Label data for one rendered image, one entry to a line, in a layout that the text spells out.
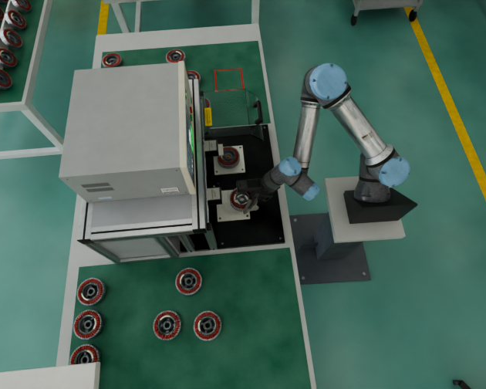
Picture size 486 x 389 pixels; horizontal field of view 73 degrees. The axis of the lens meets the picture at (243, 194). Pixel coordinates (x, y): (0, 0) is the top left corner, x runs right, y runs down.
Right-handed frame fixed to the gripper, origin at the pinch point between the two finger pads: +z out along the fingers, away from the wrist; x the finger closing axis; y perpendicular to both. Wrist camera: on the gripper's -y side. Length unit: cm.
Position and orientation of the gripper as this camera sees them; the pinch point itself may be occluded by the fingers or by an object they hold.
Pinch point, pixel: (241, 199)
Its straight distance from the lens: 148.7
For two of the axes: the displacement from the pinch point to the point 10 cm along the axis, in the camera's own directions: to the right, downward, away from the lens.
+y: 8.5, 1.3, 5.1
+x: -1.0, -9.1, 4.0
